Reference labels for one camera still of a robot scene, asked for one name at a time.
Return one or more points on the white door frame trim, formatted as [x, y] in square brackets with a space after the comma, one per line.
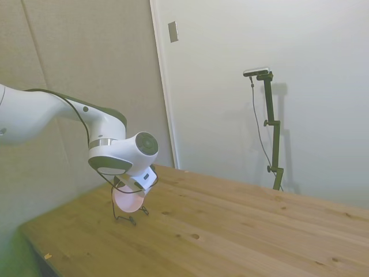
[164, 86]

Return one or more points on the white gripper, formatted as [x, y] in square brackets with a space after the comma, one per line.
[141, 179]

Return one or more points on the grey stand-mounted camera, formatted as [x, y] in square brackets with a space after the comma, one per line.
[256, 71]

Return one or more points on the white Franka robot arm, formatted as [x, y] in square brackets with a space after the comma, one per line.
[109, 150]

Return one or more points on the pink bowl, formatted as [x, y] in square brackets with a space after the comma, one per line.
[128, 202]

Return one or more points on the grey wall switch plate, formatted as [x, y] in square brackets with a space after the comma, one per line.
[173, 31]

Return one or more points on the black camera stand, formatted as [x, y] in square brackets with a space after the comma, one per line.
[272, 115]

